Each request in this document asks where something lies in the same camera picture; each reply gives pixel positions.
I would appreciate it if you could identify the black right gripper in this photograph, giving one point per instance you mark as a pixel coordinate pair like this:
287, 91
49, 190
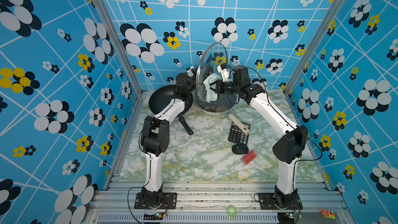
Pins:
219, 86

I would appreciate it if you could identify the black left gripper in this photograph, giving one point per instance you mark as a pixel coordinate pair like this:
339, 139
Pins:
195, 74

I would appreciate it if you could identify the light green microfiber cloth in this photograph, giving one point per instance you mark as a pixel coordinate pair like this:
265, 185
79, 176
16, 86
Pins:
210, 93

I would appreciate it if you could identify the glass pot lid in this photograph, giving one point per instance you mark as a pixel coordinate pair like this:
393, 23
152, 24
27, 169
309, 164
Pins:
223, 105
213, 56

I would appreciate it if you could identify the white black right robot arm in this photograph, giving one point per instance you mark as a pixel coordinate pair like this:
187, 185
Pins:
292, 137

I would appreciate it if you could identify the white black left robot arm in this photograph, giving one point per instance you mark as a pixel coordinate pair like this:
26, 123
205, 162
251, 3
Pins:
154, 141

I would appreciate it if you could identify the black frying pan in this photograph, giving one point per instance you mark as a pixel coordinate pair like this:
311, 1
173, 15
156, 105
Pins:
164, 97

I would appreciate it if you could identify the beige plastic scraper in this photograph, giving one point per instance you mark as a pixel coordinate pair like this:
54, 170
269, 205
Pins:
239, 124

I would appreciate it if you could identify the black calculator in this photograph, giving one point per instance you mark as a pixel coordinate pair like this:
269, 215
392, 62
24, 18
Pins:
237, 136

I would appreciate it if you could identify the black computer mouse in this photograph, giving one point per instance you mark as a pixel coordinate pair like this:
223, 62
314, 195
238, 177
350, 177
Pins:
240, 149

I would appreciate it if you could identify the red items in bag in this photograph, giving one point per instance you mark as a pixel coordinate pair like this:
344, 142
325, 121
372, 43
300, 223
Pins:
246, 159

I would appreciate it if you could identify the green tape roll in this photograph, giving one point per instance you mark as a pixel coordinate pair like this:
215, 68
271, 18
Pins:
231, 211

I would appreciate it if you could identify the right green circuit board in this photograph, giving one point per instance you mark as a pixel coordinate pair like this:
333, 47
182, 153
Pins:
286, 218

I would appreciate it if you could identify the orange toy car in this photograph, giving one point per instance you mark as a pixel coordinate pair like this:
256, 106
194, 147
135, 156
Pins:
328, 214

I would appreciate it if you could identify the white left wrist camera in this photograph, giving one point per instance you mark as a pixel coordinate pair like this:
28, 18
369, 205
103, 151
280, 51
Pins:
191, 71

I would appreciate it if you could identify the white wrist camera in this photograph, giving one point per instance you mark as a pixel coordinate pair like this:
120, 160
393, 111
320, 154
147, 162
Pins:
224, 72
191, 71

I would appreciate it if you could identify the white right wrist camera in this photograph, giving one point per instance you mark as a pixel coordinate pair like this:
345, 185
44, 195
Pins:
224, 72

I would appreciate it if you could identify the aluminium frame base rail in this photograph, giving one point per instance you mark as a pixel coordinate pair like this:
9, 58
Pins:
206, 203

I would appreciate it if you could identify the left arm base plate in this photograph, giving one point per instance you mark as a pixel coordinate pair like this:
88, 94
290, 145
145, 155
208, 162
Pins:
155, 201

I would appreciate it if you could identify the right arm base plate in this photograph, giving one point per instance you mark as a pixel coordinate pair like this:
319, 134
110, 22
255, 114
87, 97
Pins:
278, 201

